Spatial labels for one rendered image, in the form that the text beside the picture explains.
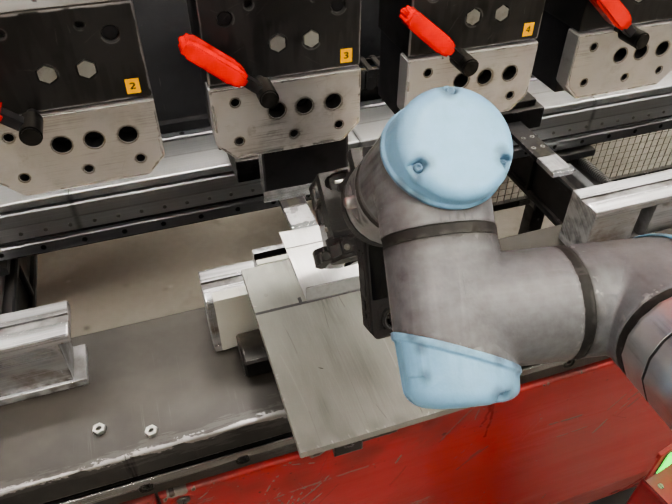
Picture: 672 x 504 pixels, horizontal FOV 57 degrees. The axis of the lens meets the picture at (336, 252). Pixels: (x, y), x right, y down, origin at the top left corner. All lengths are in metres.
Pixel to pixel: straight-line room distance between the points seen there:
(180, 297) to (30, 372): 1.38
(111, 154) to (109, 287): 1.69
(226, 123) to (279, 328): 0.23
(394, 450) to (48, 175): 0.60
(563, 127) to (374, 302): 0.75
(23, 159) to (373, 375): 0.39
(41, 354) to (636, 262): 0.65
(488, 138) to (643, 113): 0.97
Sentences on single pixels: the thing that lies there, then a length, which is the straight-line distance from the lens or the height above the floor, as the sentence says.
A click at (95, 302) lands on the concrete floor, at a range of 2.26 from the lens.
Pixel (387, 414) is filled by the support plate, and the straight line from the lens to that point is 0.63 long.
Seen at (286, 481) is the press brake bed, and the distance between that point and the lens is 0.92.
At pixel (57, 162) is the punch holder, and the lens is 0.63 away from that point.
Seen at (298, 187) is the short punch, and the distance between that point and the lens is 0.74.
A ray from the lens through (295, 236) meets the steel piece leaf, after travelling 0.81.
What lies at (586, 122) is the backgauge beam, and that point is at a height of 0.94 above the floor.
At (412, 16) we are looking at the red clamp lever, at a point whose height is 1.31.
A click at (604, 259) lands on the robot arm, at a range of 0.42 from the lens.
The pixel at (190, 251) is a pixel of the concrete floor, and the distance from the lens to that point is 2.36.
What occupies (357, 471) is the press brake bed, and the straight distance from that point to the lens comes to 0.96.
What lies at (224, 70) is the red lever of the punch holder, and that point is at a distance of 0.56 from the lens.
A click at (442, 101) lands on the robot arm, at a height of 1.35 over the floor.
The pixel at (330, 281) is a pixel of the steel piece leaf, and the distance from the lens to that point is 0.75.
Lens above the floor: 1.52
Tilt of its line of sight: 41 degrees down
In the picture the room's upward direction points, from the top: straight up
